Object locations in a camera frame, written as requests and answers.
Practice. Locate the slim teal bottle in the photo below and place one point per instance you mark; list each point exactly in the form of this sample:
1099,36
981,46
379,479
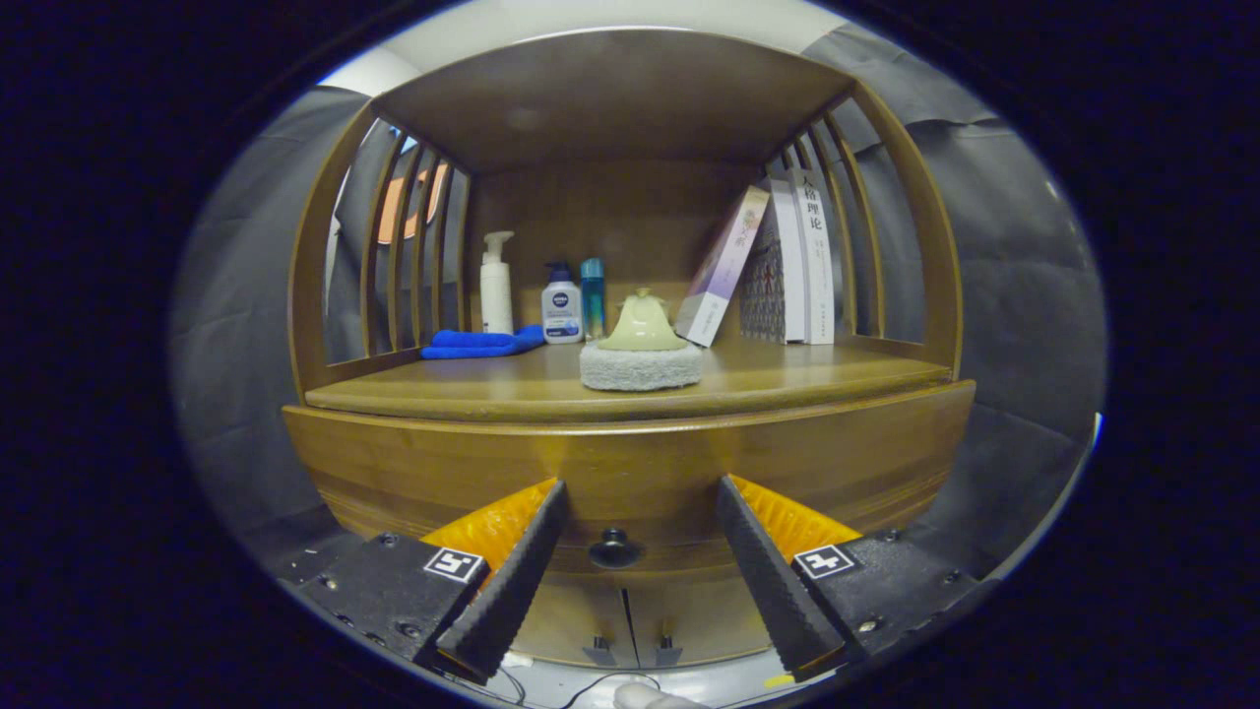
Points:
593,305

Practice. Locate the wooden cabinet door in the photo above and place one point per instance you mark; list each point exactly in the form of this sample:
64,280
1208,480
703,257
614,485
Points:
581,615
699,615

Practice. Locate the white book black lettering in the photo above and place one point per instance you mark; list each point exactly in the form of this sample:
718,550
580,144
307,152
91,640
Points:
817,276

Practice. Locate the patterned cover book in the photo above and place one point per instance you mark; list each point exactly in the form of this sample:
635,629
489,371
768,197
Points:
763,295

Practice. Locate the white bottle blue cap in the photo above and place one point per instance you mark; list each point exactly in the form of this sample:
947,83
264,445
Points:
561,310

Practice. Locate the blue folded cloth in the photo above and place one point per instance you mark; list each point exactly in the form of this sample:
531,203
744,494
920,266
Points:
472,343

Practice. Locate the wooden countertop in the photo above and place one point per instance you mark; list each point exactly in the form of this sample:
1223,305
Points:
787,379

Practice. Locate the white pump bottle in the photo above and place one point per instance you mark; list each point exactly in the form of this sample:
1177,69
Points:
497,295

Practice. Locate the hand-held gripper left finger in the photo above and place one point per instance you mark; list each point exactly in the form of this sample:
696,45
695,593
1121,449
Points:
512,586

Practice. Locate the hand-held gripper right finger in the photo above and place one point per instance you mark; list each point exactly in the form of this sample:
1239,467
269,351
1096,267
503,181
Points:
768,581

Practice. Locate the yellow floor tape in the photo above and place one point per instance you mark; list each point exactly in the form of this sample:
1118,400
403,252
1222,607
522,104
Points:
778,680

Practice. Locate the pale rounded object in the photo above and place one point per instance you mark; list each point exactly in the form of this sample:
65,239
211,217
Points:
650,699

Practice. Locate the wooden cabinet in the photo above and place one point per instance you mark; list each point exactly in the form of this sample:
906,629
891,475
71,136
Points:
610,217

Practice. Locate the purple and white book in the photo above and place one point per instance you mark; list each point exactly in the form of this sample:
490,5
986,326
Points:
724,266

